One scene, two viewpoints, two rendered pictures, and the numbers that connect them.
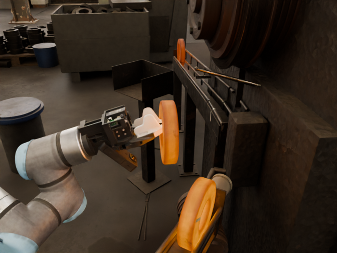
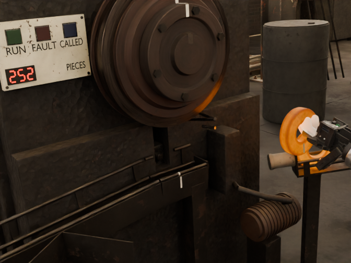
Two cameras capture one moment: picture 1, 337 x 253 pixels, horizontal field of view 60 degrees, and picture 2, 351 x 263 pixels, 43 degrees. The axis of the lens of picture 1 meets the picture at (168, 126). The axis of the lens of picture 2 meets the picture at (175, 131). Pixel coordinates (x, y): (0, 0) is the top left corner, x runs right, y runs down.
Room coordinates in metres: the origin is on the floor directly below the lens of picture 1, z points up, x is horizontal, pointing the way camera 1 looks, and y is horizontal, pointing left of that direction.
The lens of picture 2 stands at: (1.63, 1.01, 1.32)
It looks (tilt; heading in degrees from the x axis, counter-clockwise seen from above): 19 degrees down; 241
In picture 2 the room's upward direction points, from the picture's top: 4 degrees counter-clockwise
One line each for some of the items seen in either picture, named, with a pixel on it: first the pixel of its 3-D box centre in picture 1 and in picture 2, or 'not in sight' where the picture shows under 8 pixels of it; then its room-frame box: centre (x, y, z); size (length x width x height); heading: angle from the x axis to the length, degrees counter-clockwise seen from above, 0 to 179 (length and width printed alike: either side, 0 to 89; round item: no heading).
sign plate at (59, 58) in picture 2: not in sight; (44, 51); (1.34, -0.27, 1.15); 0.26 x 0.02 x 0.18; 6
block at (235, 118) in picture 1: (244, 150); (223, 159); (0.76, -0.24, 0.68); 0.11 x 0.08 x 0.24; 96
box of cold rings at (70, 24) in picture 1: (104, 38); not in sight; (3.65, 0.79, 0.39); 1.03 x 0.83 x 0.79; 100
